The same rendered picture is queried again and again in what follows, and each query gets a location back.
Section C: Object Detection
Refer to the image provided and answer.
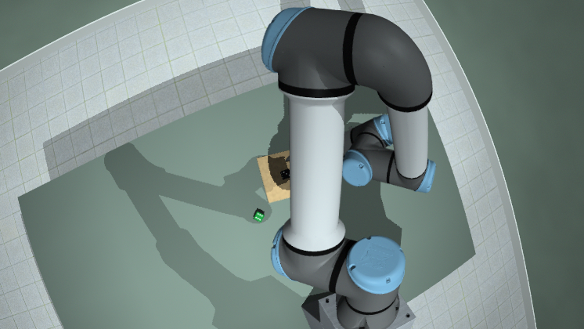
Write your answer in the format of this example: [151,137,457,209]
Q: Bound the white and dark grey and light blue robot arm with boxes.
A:
[261,6,436,329]

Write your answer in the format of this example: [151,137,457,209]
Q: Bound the black die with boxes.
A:
[280,169,290,180]

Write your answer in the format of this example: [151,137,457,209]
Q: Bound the tan flat mat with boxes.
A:
[257,150,290,203]

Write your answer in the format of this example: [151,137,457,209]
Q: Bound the green die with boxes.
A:
[253,211,265,222]

